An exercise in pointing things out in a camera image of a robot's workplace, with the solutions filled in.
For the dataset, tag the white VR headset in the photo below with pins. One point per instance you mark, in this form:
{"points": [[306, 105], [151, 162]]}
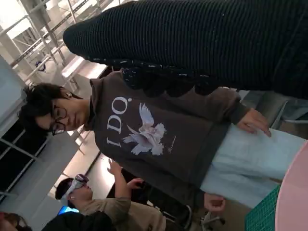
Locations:
{"points": [[77, 180]]}

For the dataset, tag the person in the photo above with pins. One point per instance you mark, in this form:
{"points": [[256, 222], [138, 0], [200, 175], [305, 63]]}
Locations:
{"points": [[108, 209], [72, 223], [156, 144]]}

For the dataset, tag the round blue wall device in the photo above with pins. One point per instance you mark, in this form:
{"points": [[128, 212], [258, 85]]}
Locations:
{"points": [[41, 65]]}

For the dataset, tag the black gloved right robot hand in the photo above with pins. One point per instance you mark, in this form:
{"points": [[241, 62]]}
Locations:
{"points": [[192, 43]]}

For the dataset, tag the blue lit monitor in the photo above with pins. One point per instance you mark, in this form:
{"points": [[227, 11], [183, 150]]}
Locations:
{"points": [[68, 210]]}

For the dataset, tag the pink bowl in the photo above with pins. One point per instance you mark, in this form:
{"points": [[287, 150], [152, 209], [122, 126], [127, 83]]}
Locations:
{"points": [[293, 192]]}

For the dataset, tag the green cutting mat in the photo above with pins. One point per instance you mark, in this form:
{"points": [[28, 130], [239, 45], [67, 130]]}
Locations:
{"points": [[262, 211]]}

